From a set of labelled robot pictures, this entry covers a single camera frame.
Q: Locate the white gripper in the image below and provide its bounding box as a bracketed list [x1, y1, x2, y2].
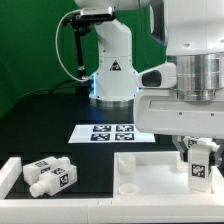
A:
[133, 89, 224, 165]

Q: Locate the white square tabletop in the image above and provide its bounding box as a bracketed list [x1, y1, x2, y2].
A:
[113, 151, 224, 198]

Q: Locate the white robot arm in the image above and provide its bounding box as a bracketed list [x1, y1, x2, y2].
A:
[74, 0, 224, 139]

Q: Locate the white sheet with tags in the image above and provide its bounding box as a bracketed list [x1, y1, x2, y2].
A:
[69, 124, 155, 143]

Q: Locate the white U-shaped fence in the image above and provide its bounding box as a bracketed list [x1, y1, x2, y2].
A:
[0, 157, 224, 224]

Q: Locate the black cable on table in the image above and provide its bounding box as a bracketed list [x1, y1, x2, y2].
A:
[16, 79, 84, 104]

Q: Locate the black camera stand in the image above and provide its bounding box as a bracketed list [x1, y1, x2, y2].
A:
[62, 16, 91, 96]

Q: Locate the grey camera on stand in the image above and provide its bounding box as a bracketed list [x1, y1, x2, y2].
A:
[80, 7, 114, 21]

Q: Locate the white camera cable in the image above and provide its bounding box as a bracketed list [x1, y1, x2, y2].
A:
[55, 9, 92, 82]

